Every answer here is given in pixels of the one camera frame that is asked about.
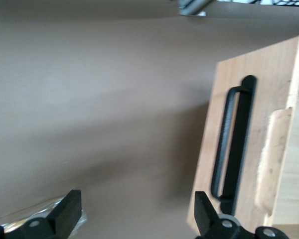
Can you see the light wooden drawer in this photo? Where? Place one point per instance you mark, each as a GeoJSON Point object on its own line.
{"type": "Point", "coordinates": [269, 82]}

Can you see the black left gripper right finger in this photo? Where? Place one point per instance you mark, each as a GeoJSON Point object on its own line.
{"type": "Point", "coordinates": [205, 214]}

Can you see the plastic-wrapped orange bread roll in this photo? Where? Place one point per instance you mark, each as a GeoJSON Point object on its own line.
{"type": "Point", "coordinates": [40, 207]}

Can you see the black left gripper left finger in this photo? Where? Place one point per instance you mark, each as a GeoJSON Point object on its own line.
{"type": "Point", "coordinates": [62, 214]}

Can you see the aluminium extrusion post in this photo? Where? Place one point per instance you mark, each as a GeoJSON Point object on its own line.
{"type": "Point", "coordinates": [192, 6]}

